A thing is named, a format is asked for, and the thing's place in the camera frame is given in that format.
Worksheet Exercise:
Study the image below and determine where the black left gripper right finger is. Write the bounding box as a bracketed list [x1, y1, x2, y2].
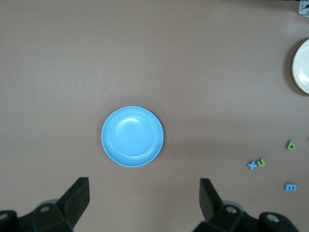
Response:
[193, 178, 257, 232]

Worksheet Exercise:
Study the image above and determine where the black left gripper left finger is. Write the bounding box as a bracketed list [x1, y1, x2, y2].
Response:
[31, 177, 91, 232]

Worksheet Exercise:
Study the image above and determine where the blue plate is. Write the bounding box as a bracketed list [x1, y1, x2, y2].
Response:
[101, 106, 165, 168]

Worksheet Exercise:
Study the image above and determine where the cream plate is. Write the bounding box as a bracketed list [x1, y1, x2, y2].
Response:
[291, 37, 309, 95]

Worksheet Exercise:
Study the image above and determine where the silver metal bracket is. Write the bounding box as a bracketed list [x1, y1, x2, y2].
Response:
[298, 0, 309, 15]

